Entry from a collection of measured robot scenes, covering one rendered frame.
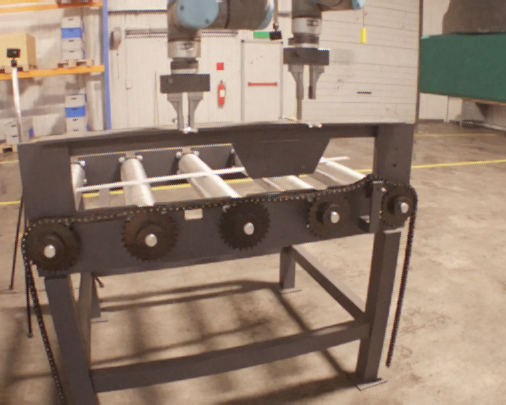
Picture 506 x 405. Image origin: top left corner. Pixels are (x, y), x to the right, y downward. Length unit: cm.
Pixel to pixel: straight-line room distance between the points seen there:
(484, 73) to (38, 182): 112
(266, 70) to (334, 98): 213
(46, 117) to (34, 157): 915
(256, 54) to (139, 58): 293
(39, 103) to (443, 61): 1014
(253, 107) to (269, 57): 137
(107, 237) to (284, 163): 60
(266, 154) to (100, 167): 109
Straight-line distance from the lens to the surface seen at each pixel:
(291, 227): 142
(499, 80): 38
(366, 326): 180
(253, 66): 1076
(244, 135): 130
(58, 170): 124
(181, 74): 112
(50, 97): 1034
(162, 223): 123
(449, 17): 44
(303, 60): 123
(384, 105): 1273
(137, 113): 1029
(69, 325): 141
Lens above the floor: 132
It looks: 18 degrees down
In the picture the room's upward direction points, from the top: straight up
